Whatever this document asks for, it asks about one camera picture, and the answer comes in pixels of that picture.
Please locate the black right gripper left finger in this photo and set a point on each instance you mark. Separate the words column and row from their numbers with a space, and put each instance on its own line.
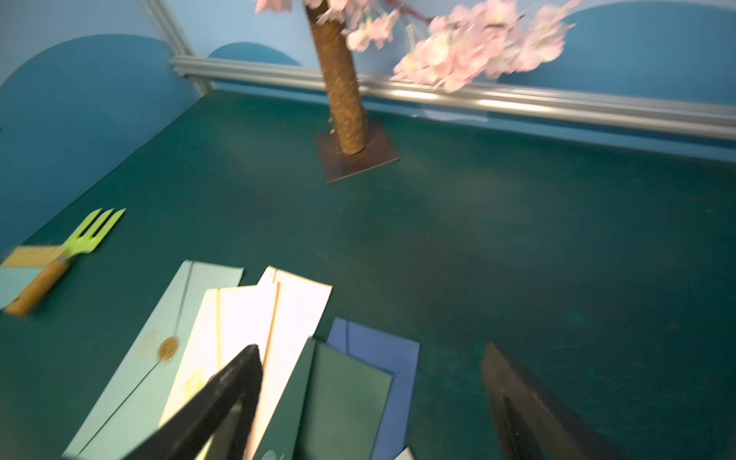
column 238, row 384

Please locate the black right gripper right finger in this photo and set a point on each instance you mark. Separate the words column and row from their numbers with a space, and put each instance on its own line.
column 531, row 422

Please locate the cream yellow envelope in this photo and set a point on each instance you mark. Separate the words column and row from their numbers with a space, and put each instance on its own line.
column 228, row 321

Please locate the light teal envelope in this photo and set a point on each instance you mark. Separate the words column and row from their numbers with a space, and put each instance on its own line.
column 131, row 407

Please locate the dark green envelope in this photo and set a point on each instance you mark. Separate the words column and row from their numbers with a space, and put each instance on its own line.
column 331, row 408

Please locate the pink envelope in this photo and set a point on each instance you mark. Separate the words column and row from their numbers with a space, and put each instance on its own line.
column 298, row 309

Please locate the dark blue envelope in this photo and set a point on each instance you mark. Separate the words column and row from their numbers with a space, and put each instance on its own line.
column 397, row 356

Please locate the pink blossom artificial tree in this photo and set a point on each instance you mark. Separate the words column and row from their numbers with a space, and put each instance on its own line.
column 492, row 38

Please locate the green garden fork wooden handle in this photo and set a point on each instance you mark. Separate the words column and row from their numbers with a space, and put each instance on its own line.
column 84, row 240

